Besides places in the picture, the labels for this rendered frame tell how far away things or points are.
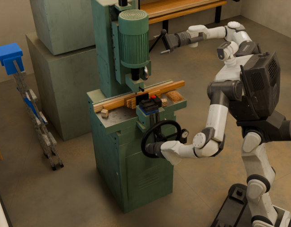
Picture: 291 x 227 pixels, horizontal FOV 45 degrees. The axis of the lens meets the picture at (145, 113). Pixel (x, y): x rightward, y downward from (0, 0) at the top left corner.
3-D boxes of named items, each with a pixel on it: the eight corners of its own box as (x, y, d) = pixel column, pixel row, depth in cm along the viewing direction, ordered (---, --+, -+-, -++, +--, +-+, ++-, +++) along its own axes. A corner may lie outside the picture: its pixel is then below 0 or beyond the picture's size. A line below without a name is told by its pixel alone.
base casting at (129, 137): (118, 146, 233) (117, 135, 227) (86, 102, 273) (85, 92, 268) (176, 125, 249) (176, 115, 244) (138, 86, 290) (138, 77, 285)
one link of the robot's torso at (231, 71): (293, 96, 199) (277, 37, 187) (276, 129, 177) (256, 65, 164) (243, 101, 219) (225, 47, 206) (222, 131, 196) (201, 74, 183)
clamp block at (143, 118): (145, 128, 222) (144, 117, 217) (135, 116, 232) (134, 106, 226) (165, 121, 228) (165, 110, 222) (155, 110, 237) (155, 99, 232)
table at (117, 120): (111, 144, 215) (111, 136, 212) (93, 117, 237) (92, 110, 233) (194, 114, 238) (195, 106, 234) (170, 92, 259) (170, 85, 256)
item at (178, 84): (104, 111, 232) (103, 106, 229) (103, 110, 233) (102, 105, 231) (184, 86, 255) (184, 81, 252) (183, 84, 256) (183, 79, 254)
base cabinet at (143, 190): (123, 215, 275) (118, 147, 232) (95, 167, 316) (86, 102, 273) (173, 192, 292) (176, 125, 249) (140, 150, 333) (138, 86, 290)
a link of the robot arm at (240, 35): (244, 20, 226) (255, 36, 209) (240, 38, 234) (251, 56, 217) (226, 21, 225) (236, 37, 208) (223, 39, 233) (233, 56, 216)
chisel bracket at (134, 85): (134, 95, 231) (134, 83, 226) (125, 85, 241) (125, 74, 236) (144, 92, 234) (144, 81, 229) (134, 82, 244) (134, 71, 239)
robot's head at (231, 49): (240, 55, 190) (236, 40, 187) (231, 64, 184) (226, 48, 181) (230, 56, 195) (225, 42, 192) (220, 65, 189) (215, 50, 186)
